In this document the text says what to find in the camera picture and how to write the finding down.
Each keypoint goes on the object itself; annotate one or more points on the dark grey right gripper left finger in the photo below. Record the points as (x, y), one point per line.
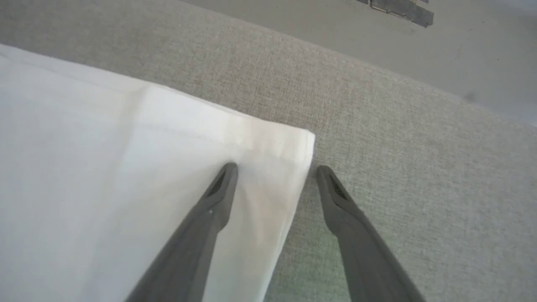
(197, 243)

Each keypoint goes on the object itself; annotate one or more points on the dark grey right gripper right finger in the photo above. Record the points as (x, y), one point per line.
(361, 243)

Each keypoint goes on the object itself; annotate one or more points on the white long-sleeved garment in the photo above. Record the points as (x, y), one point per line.
(105, 188)

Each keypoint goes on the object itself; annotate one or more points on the grey fabric sofa cushion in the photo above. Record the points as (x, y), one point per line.
(398, 147)

